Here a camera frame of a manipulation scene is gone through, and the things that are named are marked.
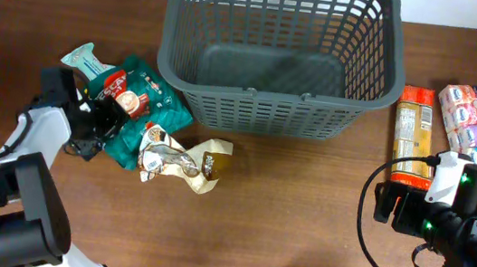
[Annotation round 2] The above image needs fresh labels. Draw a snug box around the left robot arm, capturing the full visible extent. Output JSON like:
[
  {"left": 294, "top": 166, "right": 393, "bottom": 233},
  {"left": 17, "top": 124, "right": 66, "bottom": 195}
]
[{"left": 0, "top": 67, "right": 128, "bottom": 267}]

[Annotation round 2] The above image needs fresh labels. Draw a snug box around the green Nescafe coffee bag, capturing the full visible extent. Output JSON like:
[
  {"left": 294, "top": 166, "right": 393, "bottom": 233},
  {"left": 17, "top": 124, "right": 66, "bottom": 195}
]
[{"left": 88, "top": 55, "right": 194, "bottom": 171}]

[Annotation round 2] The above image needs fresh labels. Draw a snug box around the Kleenex tissue multipack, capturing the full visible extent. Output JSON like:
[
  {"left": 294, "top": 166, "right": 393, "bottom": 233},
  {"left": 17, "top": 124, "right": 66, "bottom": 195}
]
[{"left": 438, "top": 84, "right": 477, "bottom": 164}]

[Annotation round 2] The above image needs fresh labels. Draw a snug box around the orange spaghetti package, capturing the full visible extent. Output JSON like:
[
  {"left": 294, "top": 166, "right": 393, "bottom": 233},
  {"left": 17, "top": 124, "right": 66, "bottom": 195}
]
[{"left": 390, "top": 86, "right": 435, "bottom": 190}]

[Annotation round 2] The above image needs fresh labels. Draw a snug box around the teal wet wipes pack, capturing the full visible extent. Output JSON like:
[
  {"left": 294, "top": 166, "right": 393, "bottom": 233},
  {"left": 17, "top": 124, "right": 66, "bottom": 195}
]
[{"left": 61, "top": 43, "right": 114, "bottom": 81}]

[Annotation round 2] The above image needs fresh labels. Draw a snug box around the right black cable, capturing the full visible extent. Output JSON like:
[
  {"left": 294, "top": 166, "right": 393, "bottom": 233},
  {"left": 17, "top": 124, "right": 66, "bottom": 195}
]
[{"left": 349, "top": 148, "right": 477, "bottom": 267}]

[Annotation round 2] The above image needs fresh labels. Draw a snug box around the beige brown bread bag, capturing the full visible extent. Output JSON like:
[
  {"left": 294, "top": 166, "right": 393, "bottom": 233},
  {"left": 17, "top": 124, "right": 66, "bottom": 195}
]
[{"left": 138, "top": 122, "right": 234, "bottom": 195}]

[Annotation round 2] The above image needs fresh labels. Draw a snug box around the grey plastic basket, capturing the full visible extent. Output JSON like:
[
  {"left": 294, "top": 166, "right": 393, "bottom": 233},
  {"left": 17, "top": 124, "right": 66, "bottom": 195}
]
[{"left": 157, "top": 0, "right": 405, "bottom": 139}]

